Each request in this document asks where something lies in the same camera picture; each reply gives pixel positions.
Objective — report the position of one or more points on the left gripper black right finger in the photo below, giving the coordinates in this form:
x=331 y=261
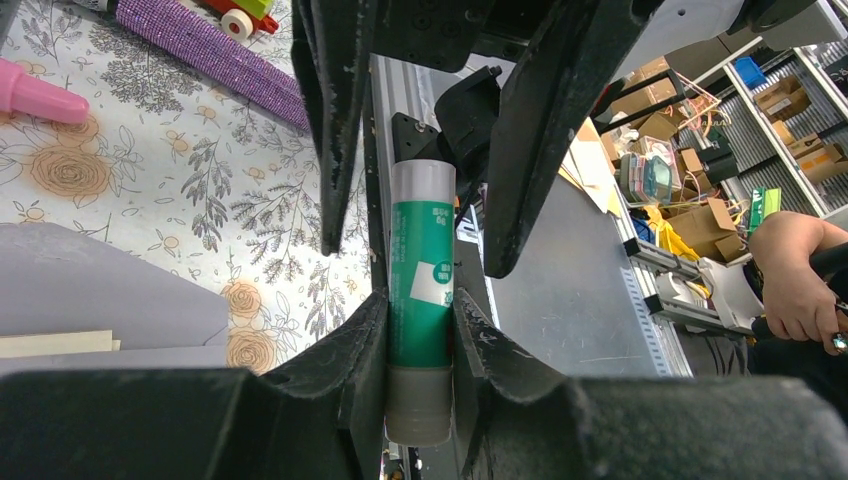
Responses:
x=518 y=418

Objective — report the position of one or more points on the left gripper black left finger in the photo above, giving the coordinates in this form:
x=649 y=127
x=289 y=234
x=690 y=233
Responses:
x=317 y=416

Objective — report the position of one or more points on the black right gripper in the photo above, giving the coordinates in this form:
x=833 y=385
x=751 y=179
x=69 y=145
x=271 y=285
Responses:
x=574 y=51

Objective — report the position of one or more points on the small glue stick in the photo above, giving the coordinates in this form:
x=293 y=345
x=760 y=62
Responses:
x=419 y=405

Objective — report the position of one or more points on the tan lined letter paper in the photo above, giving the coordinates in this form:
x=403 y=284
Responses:
x=21 y=346

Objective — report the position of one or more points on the grey paper envelope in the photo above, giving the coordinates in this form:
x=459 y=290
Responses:
x=54 y=280

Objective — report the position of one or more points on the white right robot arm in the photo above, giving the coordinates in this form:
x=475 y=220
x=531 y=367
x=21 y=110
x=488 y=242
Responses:
x=466 y=114

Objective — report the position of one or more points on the operator hand background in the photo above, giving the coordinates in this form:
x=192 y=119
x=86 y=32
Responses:
x=798 y=304

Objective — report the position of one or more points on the colourful stacked brick toy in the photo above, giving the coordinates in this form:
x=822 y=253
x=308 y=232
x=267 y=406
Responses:
x=240 y=19

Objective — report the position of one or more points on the purple glitter microphone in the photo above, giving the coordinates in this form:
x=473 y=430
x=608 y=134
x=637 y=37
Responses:
x=190 y=38

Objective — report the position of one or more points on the cluttered storage shelves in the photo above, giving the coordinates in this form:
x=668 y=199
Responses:
x=699 y=165

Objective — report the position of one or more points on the floral patterned table mat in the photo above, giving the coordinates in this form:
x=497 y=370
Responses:
x=178 y=171

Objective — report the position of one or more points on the pink toy microphone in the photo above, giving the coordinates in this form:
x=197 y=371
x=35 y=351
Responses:
x=23 y=93

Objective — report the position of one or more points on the white slotted cable duct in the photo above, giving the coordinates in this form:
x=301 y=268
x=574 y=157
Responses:
x=665 y=349

